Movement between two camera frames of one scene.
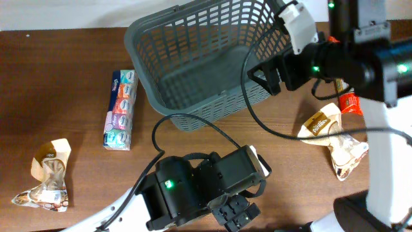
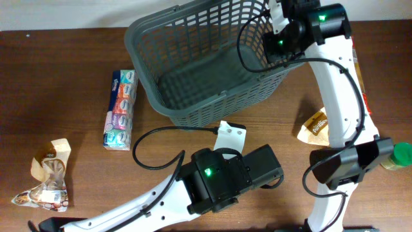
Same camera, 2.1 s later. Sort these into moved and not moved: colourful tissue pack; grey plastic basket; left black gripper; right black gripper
Moved: left black gripper; right black gripper
Not moved: grey plastic basket; colourful tissue pack
